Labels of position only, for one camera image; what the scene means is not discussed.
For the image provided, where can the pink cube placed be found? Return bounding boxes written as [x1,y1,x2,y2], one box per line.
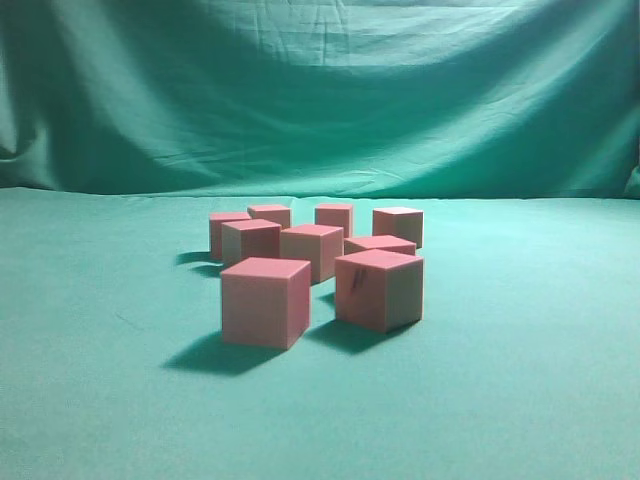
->
[247,204,292,229]
[372,207,424,249]
[314,203,354,238]
[209,212,251,262]
[280,224,344,284]

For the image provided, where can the green cloth backdrop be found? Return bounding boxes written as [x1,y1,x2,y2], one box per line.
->
[1,1,639,479]

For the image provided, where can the pink cube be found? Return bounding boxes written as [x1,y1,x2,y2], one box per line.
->
[335,249,425,333]
[221,219,281,266]
[220,257,311,350]
[344,235,417,255]

